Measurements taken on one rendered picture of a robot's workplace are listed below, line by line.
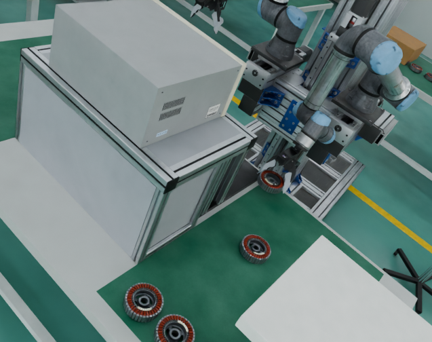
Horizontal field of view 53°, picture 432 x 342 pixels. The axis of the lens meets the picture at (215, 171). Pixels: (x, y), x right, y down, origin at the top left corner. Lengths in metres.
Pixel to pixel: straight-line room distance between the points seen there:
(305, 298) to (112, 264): 0.67
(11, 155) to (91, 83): 0.50
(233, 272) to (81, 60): 0.83
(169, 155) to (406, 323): 0.72
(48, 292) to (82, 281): 0.86
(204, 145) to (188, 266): 0.41
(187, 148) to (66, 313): 1.14
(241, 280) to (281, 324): 0.64
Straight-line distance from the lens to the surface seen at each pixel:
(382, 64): 1.74
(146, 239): 1.33
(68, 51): 1.38
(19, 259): 2.32
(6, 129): 1.79
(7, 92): 1.98
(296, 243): 1.74
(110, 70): 1.24
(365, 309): 1.03
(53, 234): 1.46
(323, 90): 1.90
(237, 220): 1.69
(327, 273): 1.03
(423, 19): 8.13
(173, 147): 1.28
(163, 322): 1.30
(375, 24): 2.34
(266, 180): 1.79
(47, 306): 2.18
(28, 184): 1.59
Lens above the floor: 1.88
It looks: 38 degrees down
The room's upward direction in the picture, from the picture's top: 25 degrees clockwise
